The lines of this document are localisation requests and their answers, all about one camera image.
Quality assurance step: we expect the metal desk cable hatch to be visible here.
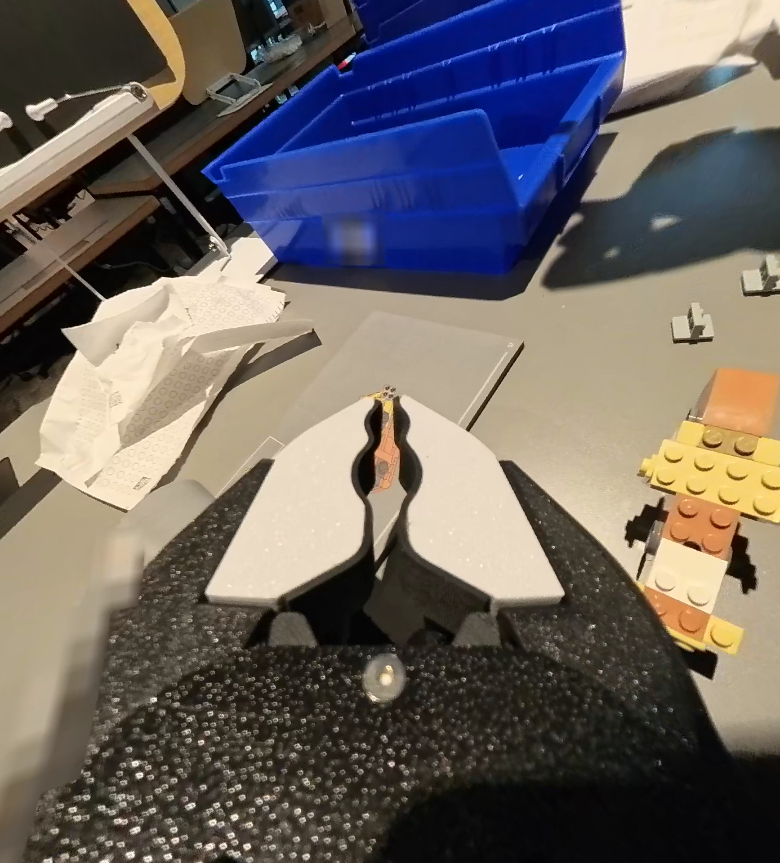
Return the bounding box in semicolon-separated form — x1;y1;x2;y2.
206;73;263;117

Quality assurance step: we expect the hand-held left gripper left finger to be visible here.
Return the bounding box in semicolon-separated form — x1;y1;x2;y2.
203;396;376;608

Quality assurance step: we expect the wood-edged grey desk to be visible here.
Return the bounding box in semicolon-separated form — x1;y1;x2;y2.
0;13;357;365

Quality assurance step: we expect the black wood-edged divider panel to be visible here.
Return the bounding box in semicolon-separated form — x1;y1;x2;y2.
0;0;185;136

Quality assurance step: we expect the white bar desk lamp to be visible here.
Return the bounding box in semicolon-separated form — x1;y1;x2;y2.
0;81;279;301

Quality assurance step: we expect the crumpled white paper bag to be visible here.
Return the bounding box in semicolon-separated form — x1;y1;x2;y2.
36;275;315;510

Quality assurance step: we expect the small grey toy brick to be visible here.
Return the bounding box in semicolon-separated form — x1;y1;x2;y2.
740;255;780;296
672;303;714;343

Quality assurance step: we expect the brown yellow toy brick model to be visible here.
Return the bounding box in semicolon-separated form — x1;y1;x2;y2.
626;369;780;654

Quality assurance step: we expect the grey instruction booklet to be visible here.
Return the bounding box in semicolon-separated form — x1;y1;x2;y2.
265;311;524;635

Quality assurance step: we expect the blue plastic bin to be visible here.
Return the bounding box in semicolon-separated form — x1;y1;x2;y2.
202;0;627;276
351;0;512;47

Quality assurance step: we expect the white printed paper bag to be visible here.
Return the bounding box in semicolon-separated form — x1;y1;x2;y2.
615;0;780;112

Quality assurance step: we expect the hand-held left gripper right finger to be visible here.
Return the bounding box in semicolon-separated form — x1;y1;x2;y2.
395;393;567;604

